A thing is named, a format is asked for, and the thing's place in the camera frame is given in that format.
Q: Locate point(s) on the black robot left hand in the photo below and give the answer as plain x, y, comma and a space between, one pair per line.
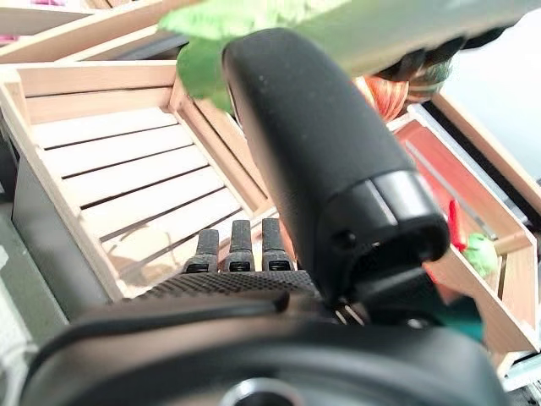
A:
422, 63

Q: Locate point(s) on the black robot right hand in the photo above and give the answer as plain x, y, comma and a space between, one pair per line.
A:
321, 148

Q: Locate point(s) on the green white napa cabbage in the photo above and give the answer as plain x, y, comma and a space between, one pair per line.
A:
380, 29

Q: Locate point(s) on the green striped pumpkin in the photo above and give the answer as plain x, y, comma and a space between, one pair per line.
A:
429, 82

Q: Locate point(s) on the orange pumpkin yellow stripes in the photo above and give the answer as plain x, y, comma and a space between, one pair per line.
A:
386, 99

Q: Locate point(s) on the wooden potato crate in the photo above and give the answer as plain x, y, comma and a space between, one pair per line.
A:
220, 139

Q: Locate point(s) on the orange red carrot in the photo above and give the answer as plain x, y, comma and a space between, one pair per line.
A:
454, 220

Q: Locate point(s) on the large wooden slat crate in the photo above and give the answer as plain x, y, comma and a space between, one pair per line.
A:
127, 169

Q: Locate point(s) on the wooden carrot crate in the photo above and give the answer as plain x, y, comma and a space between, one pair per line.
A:
498, 296

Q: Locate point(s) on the wooden display shelf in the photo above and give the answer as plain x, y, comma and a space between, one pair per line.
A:
84, 29

